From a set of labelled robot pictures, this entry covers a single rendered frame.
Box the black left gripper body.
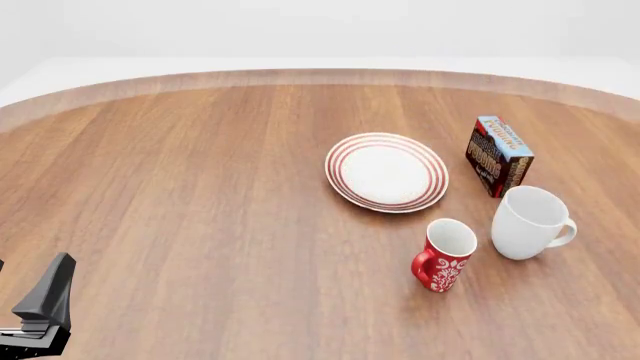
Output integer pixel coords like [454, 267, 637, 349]
[0, 317, 72, 360]

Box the white plate with red rings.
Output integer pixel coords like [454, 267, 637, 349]
[324, 131, 450, 215]

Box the chocolate pudding box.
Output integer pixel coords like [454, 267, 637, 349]
[464, 114, 536, 199]

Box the red mug with white pattern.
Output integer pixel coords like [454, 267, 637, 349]
[410, 217, 479, 294]

